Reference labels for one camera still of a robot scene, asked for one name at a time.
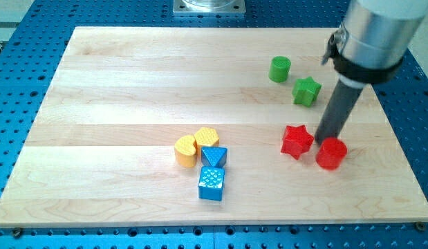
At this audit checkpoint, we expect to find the yellow hexagon block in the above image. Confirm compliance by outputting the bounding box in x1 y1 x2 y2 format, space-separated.
194 127 220 154

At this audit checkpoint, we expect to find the red star block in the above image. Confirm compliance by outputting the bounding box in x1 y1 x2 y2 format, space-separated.
280 125 314 160

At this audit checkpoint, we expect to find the red cylinder block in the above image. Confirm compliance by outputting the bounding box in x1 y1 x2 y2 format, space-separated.
315 137 348 170

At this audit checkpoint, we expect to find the blue perforated table plate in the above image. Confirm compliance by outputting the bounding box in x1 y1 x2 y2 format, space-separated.
0 1 428 248

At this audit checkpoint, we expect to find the light wooden board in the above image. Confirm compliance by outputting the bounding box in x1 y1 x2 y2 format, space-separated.
0 27 428 228

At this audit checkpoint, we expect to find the green cylinder block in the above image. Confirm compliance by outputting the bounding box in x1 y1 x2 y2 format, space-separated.
268 56 291 83

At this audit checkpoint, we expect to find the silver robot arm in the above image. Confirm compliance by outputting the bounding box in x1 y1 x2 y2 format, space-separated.
322 0 428 84

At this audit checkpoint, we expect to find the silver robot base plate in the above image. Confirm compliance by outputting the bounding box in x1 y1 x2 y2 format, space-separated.
173 0 245 14

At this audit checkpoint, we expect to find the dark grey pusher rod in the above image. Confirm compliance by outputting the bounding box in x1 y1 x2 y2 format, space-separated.
315 80 366 145

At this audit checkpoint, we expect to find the green star block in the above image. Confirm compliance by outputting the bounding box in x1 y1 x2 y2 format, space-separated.
292 77 322 107

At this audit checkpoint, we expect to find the blue cube block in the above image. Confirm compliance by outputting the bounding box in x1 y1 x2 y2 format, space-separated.
198 166 225 201

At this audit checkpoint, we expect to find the yellow crescent block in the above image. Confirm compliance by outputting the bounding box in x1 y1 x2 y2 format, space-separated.
174 135 197 168

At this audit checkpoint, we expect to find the blue triangle block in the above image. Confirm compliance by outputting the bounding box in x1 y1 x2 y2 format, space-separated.
201 147 227 168

